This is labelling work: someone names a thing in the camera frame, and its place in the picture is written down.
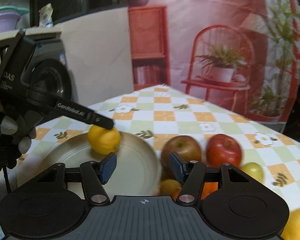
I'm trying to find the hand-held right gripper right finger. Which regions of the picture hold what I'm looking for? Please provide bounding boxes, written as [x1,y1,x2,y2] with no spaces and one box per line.
[169,151,262,204]

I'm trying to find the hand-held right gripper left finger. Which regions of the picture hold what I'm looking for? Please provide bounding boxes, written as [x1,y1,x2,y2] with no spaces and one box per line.
[30,152,117,207]

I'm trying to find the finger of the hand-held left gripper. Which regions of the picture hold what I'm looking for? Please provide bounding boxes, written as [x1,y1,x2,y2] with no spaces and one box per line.
[50,99,115,130]

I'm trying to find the streaked red-yellow apple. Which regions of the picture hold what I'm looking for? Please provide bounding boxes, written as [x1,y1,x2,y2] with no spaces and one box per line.
[161,135,202,178]

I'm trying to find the beige plate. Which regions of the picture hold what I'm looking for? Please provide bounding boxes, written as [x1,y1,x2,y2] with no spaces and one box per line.
[40,132,163,197]

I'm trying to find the yellow lemon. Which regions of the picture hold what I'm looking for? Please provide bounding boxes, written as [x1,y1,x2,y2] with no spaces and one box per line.
[281,209,300,240]
[87,125,121,155]

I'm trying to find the person's left hand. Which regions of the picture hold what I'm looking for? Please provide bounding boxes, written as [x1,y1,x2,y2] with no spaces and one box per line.
[0,106,38,173]

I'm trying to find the orange mandarin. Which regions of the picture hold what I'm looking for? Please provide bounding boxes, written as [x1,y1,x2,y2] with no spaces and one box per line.
[174,182,218,200]
[159,179,182,196]

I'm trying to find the grey washing machine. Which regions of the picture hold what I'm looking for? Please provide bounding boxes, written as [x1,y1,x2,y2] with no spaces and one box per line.
[0,39,73,107]

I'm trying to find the deep red apple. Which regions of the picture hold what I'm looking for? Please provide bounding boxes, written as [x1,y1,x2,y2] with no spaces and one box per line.
[205,134,242,168]

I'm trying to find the purple plastic basin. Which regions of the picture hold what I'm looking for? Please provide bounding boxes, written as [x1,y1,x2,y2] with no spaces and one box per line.
[0,12,22,35]

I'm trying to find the checkered floral tablecloth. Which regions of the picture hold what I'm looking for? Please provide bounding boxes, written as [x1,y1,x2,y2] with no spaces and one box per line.
[0,84,300,240]

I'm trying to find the green plastic basin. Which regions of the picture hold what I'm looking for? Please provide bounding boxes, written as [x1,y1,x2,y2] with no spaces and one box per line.
[0,7,29,17]

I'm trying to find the white plastic bag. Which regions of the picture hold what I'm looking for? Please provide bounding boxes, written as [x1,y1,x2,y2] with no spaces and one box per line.
[39,3,53,27]

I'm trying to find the large green round fruit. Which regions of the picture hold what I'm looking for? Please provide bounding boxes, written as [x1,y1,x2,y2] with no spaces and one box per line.
[240,162,264,183]

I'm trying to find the printed backdrop with red chair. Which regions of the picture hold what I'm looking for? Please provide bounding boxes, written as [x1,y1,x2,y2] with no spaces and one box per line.
[126,0,300,130]

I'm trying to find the black cable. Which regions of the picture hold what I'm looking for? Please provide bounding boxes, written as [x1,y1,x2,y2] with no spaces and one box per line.
[3,169,12,194]

